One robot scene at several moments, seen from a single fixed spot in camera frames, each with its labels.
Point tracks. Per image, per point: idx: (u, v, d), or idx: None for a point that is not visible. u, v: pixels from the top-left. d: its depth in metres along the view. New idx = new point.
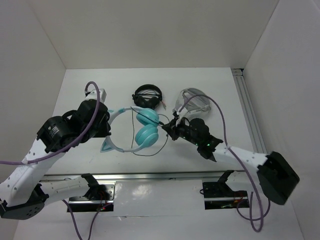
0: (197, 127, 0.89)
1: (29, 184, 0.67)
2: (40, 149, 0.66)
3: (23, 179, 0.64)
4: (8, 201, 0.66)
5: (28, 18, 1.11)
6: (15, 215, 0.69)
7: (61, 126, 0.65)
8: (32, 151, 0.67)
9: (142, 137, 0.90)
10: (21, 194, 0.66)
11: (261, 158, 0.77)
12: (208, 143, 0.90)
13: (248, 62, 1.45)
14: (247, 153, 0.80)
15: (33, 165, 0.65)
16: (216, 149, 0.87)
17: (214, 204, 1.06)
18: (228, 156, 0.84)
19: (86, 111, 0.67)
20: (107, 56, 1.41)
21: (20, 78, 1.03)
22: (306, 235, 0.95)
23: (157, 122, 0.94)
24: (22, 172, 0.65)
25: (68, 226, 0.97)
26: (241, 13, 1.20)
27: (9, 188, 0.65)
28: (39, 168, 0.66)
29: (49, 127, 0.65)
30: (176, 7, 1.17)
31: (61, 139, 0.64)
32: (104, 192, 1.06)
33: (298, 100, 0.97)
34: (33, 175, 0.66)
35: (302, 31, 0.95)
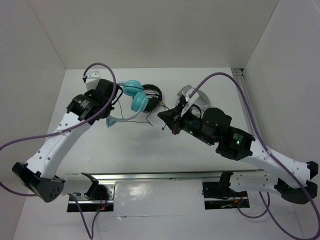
0: (218, 121, 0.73)
1: (60, 154, 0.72)
2: (72, 119, 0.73)
3: (57, 147, 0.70)
4: (42, 171, 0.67)
5: (28, 20, 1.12)
6: (45, 190, 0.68)
7: (88, 100, 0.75)
8: (64, 123, 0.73)
9: (138, 103, 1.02)
10: (52, 166, 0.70)
11: (304, 170, 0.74)
12: (237, 140, 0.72)
13: (249, 62, 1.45)
14: (290, 163, 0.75)
15: (67, 133, 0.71)
16: (253, 151, 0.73)
17: (214, 204, 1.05)
18: (269, 162, 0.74)
19: (104, 86, 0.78)
20: (106, 56, 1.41)
21: (20, 79, 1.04)
22: (306, 235, 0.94)
23: (142, 88, 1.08)
24: (55, 142, 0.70)
25: (69, 226, 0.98)
26: (241, 13, 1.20)
27: (42, 159, 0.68)
28: (71, 137, 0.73)
29: (79, 101, 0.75)
30: (175, 8, 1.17)
31: (92, 110, 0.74)
32: (104, 192, 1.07)
33: (298, 101, 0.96)
34: (64, 145, 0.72)
35: (302, 30, 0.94)
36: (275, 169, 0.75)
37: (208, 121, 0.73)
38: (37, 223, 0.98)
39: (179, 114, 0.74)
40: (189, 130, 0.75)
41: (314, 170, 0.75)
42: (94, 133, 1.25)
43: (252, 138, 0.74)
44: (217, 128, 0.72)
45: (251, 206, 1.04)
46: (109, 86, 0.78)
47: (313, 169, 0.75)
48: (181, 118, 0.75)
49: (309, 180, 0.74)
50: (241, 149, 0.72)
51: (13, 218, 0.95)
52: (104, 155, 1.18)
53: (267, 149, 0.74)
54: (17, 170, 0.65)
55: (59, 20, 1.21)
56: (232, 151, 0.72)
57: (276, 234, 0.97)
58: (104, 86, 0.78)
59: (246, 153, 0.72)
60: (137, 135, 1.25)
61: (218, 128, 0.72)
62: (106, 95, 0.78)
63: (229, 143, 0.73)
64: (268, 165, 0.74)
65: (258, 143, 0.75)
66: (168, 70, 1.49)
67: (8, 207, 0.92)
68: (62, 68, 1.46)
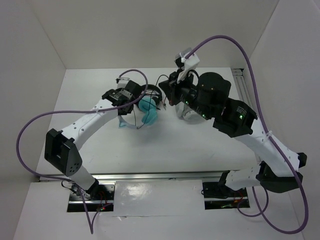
0: (214, 85, 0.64)
1: (89, 131, 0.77)
2: (106, 104, 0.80)
3: (91, 122, 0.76)
4: (75, 139, 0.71)
5: (28, 19, 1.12)
6: (73, 159, 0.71)
7: (119, 93, 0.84)
8: (98, 106, 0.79)
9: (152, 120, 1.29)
10: (81, 138, 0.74)
11: (296, 160, 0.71)
12: (239, 114, 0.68)
13: (248, 62, 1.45)
14: (285, 150, 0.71)
15: (101, 113, 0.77)
16: (253, 131, 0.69)
17: (214, 204, 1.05)
18: (266, 145, 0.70)
19: (133, 86, 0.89)
20: (106, 56, 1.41)
21: (20, 79, 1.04)
22: (306, 235, 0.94)
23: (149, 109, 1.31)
24: (90, 118, 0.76)
25: (69, 226, 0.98)
26: (241, 12, 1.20)
27: (76, 129, 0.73)
28: (104, 117, 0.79)
29: (113, 92, 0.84)
30: (175, 7, 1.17)
31: (123, 100, 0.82)
32: (104, 192, 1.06)
33: (298, 100, 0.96)
34: (97, 123, 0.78)
35: (302, 31, 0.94)
36: (269, 153, 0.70)
37: (203, 85, 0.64)
38: (37, 223, 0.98)
39: (175, 79, 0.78)
40: (185, 99, 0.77)
41: (303, 162, 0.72)
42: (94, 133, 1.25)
43: (255, 116, 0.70)
44: (214, 93, 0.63)
45: (251, 206, 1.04)
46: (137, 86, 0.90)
47: (303, 162, 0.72)
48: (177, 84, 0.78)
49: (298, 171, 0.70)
50: (242, 125, 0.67)
51: (13, 218, 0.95)
52: (104, 155, 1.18)
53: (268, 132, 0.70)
54: (51, 135, 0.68)
55: (59, 19, 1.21)
56: (232, 125, 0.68)
57: (276, 234, 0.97)
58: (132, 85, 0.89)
59: (245, 129, 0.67)
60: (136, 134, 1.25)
61: (215, 93, 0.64)
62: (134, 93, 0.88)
63: (229, 115, 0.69)
64: (264, 149, 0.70)
65: (259, 123, 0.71)
66: (168, 71, 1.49)
67: (8, 208, 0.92)
68: (62, 68, 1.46)
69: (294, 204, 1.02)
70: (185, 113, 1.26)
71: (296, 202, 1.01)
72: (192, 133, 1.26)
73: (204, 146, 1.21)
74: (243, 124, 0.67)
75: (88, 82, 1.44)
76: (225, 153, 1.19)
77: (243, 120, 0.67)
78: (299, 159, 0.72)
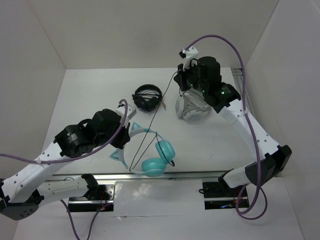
0: (206, 63, 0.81)
1: (35, 183, 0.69)
2: (55, 152, 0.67)
3: (32, 177, 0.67)
4: (11, 197, 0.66)
5: (28, 19, 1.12)
6: (13, 213, 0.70)
7: (78, 133, 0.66)
8: (47, 153, 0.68)
9: (148, 166, 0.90)
10: (24, 192, 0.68)
11: (271, 145, 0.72)
12: (222, 91, 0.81)
13: (249, 62, 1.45)
14: (262, 133, 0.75)
15: (45, 165, 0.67)
16: (230, 105, 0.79)
17: (214, 204, 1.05)
18: (240, 120, 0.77)
19: (99, 121, 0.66)
20: (106, 56, 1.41)
21: (20, 79, 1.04)
22: (306, 235, 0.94)
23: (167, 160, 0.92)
24: (33, 171, 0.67)
25: (68, 226, 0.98)
26: (241, 12, 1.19)
27: (15, 184, 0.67)
28: (50, 168, 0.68)
29: (68, 132, 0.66)
30: (175, 7, 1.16)
31: (77, 147, 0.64)
32: (104, 192, 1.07)
33: (298, 101, 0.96)
34: (42, 175, 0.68)
35: (302, 30, 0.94)
36: (243, 129, 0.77)
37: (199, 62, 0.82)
38: (37, 223, 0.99)
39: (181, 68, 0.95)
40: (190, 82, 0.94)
41: (281, 151, 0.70)
42: None
43: (238, 96, 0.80)
44: (204, 68, 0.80)
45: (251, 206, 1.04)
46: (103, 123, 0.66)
47: (282, 153, 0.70)
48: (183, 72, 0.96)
49: (269, 154, 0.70)
50: (222, 98, 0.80)
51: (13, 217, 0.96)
52: (104, 155, 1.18)
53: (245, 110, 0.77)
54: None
55: (58, 19, 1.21)
56: (214, 98, 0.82)
57: (276, 234, 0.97)
58: (97, 121, 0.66)
59: (223, 101, 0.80)
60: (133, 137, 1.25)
61: (204, 68, 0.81)
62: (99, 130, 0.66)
63: (215, 92, 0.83)
64: (239, 124, 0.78)
65: (240, 103, 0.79)
66: (168, 71, 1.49)
67: None
68: (62, 68, 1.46)
69: (294, 204, 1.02)
70: (184, 112, 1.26)
71: (296, 202, 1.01)
72: (192, 133, 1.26)
73: (204, 146, 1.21)
74: (222, 98, 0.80)
75: (88, 82, 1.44)
76: (225, 153, 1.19)
77: (222, 96, 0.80)
78: (278, 148, 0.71)
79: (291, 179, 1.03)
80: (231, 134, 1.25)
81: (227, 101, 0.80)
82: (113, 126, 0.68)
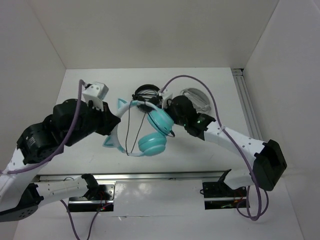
0: (179, 102, 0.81)
1: (12, 194, 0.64)
2: (19, 160, 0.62)
3: (3, 189, 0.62)
4: None
5: (28, 19, 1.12)
6: (7, 217, 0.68)
7: (37, 135, 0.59)
8: (13, 161, 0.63)
9: (147, 144, 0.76)
10: (4, 205, 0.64)
11: (258, 145, 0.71)
12: (198, 120, 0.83)
13: (249, 62, 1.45)
14: (244, 139, 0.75)
15: (13, 175, 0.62)
16: (209, 128, 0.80)
17: (214, 204, 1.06)
18: (222, 137, 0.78)
19: (59, 117, 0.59)
20: (107, 56, 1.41)
21: (20, 79, 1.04)
22: (306, 235, 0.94)
23: (167, 131, 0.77)
24: (4, 181, 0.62)
25: (68, 226, 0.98)
26: (241, 12, 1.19)
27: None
28: (20, 177, 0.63)
29: (27, 135, 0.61)
30: (175, 7, 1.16)
31: (39, 150, 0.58)
32: (104, 192, 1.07)
33: (298, 100, 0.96)
34: (16, 184, 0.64)
35: (302, 30, 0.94)
36: (228, 143, 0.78)
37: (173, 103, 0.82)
38: (36, 224, 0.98)
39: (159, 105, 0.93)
40: None
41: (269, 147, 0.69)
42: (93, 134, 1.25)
43: (212, 118, 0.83)
44: (178, 107, 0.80)
45: (251, 206, 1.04)
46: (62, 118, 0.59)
47: (271, 147, 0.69)
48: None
49: (258, 153, 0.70)
50: (201, 126, 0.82)
51: None
52: (104, 155, 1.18)
53: (222, 126, 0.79)
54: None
55: (58, 19, 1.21)
56: (195, 129, 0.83)
57: (276, 234, 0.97)
58: (57, 117, 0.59)
59: (201, 129, 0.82)
60: (130, 137, 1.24)
61: (179, 107, 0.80)
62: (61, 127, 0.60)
63: (195, 123, 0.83)
64: (223, 140, 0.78)
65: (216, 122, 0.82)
66: (168, 71, 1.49)
67: None
68: (63, 68, 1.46)
69: (294, 204, 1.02)
70: None
71: (296, 202, 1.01)
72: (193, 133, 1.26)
73: (204, 146, 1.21)
74: (200, 126, 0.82)
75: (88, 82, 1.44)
76: (225, 152, 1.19)
77: (199, 124, 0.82)
78: (264, 145, 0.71)
79: (291, 179, 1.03)
80: None
81: (204, 125, 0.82)
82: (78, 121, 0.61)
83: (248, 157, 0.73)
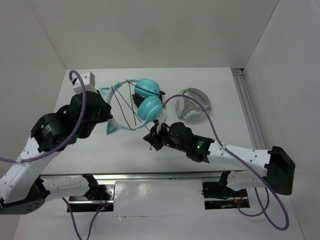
0: (178, 131, 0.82)
1: (25, 183, 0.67)
2: (33, 149, 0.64)
3: (17, 178, 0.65)
4: (5, 198, 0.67)
5: (28, 19, 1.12)
6: (17, 209, 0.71)
7: (53, 123, 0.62)
8: (26, 150, 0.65)
9: (146, 109, 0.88)
10: (18, 193, 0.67)
11: (264, 155, 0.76)
12: (197, 145, 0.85)
13: (248, 62, 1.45)
14: (249, 152, 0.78)
15: (27, 164, 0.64)
16: (211, 151, 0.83)
17: (214, 204, 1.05)
18: (227, 156, 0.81)
19: (77, 107, 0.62)
20: (107, 56, 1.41)
21: (20, 79, 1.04)
22: (306, 235, 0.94)
23: (157, 92, 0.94)
24: (17, 171, 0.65)
25: (68, 226, 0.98)
26: (241, 13, 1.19)
27: (5, 185, 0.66)
28: (33, 166, 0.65)
29: (43, 124, 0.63)
30: (175, 7, 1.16)
31: (55, 138, 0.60)
32: (104, 192, 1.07)
33: (298, 101, 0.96)
34: (28, 174, 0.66)
35: (302, 30, 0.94)
36: (234, 160, 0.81)
37: (172, 132, 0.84)
38: (36, 223, 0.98)
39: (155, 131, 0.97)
40: (166, 142, 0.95)
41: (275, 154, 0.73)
42: (93, 134, 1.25)
43: (211, 140, 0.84)
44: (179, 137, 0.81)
45: (251, 206, 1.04)
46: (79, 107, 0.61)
47: (278, 154, 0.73)
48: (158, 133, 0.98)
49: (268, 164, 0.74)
50: (202, 150, 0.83)
51: (13, 218, 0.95)
52: (104, 155, 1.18)
53: (223, 145, 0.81)
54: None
55: (58, 19, 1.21)
56: (198, 155, 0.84)
57: (276, 234, 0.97)
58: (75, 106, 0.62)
59: (202, 153, 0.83)
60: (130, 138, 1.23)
61: (179, 136, 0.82)
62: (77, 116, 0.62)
63: (196, 149, 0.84)
64: (228, 159, 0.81)
65: (216, 143, 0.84)
66: (168, 71, 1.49)
67: None
68: (63, 68, 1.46)
69: (294, 204, 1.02)
70: (184, 112, 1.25)
71: (296, 202, 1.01)
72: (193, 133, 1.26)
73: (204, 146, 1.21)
74: (201, 151, 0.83)
75: None
76: None
77: (200, 149, 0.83)
78: (270, 154, 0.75)
79: None
80: (232, 134, 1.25)
81: (206, 149, 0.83)
82: (94, 111, 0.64)
83: (258, 170, 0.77)
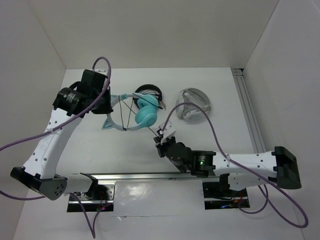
0: (179, 154, 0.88)
1: (56, 154, 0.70)
2: (61, 116, 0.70)
3: (51, 147, 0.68)
4: (41, 172, 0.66)
5: (28, 19, 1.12)
6: (48, 190, 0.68)
7: (74, 92, 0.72)
8: (54, 120, 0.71)
9: (141, 116, 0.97)
10: (51, 166, 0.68)
11: (269, 158, 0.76)
12: (200, 161, 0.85)
13: (248, 62, 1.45)
14: (254, 159, 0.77)
15: (58, 131, 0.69)
16: (216, 165, 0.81)
17: (214, 204, 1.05)
18: (232, 167, 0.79)
19: (90, 76, 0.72)
20: (107, 56, 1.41)
21: (20, 79, 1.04)
22: (306, 235, 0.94)
23: (156, 105, 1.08)
24: (48, 142, 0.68)
25: (69, 226, 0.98)
26: (241, 13, 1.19)
27: (38, 161, 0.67)
28: (63, 133, 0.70)
29: (64, 95, 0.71)
30: (175, 7, 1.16)
31: (79, 103, 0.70)
32: (104, 192, 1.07)
33: (298, 100, 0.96)
34: (59, 143, 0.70)
35: (302, 31, 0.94)
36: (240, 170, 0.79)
37: (172, 156, 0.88)
38: (37, 223, 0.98)
39: (159, 142, 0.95)
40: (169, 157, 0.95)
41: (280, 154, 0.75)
42: (93, 134, 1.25)
43: (212, 153, 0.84)
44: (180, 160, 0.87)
45: (251, 206, 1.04)
46: (94, 77, 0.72)
47: (282, 154, 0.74)
48: (161, 145, 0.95)
49: (276, 166, 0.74)
50: (205, 166, 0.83)
51: (14, 217, 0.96)
52: (104, 155, 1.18)
53: (226, 156, 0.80)
54: (16, 174, 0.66)
55: (58, 19, 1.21)
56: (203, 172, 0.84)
57: (276, 233, 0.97)
58: (89, 77, 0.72)
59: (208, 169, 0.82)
60: (130, 138, 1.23)
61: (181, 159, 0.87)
62: (93, 85, 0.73)
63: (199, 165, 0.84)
64: (235, 169, 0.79)
65: (218, 155, 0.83)
66: (168, 71, 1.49)
67: (9, 208, 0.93)
68: (63, 68, 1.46)
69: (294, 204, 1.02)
70: (184, 112, 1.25)
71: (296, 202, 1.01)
72: (193, 133, 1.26)
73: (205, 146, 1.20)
74: (205, 167, 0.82)
75: None
76: (225, 152, 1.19)
77: (203, 165, 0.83)
78: (274, 155, 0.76)
79: None
80: (232, 133, 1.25)
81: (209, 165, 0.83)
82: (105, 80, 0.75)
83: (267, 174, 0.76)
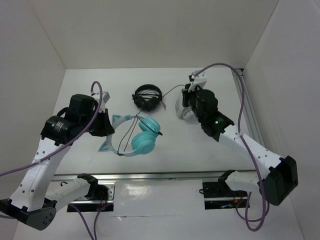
0: (206, 98, 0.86)
1: (44, 184, 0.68)
2: (49, 146, 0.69)
3: (39, 178, 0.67)
4: (28, 205, 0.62)
5: (28, 19, 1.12)
6: (36, 221, 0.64)
7: (62, 121, 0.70)
8: (41, 150, 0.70)
9: (137, 141, 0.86)
10: (38, 197, 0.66)
11: (274, 158, 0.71)
12: (216, 121, 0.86)
13: (249, 62, 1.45)
14: (261, 149, 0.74)
15: (46, 161, 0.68)
16: (226, 131, 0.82)
17: (214, 204, 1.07)
18: (237, 142, 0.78)
19: (78, 103, 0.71)
20: (107, 56, 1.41)
21: (20, 79, 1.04)
22: (306, 235, 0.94)
23: (157, 132, 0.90)
24: (36, 173, 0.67)
25: (68, 226, 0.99)
26: (241, 13, 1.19)
27: (25, 193, 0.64)
28: (51, 164, 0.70)
29: (51, 124, 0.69)
30: (175, 7, 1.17)
31: (68, 131, 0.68)
32: (104, 192, 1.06)
33: (298, 100, 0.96)
34: (47, 173, 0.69)
35: (302, 30, 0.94)
36: (242, 150, 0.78)
37: (199, 97, 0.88)
38: None
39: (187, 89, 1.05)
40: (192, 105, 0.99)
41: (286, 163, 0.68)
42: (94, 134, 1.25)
43: (231, 122, 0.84)
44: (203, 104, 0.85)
45: (251, 206, 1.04)
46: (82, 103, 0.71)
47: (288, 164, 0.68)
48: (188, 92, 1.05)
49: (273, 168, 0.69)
50: (217, 128, 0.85)
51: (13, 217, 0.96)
52: (104, 155, 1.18)
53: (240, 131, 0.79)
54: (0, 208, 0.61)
55: (58, 20, 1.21)
56: (211, 129, 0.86)
57: (276, 233, 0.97)
58: (77, 104, 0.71)
59: (217, 130, 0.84)
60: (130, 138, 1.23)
61: (203, 104, 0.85)
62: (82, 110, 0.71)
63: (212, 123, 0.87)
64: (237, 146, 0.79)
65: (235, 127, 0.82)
66: (168, 71, 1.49)
67: None
68: (63, 68, 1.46)
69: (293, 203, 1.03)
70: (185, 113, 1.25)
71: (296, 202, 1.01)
72: (193, 133, 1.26)
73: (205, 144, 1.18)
74: (216, 126, 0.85)
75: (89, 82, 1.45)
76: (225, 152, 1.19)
77: (218, 125, 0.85)
78: (281, 160, 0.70)
79: None
80: None
81: (222, 128, 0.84)
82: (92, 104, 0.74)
83: (260, 169, 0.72)
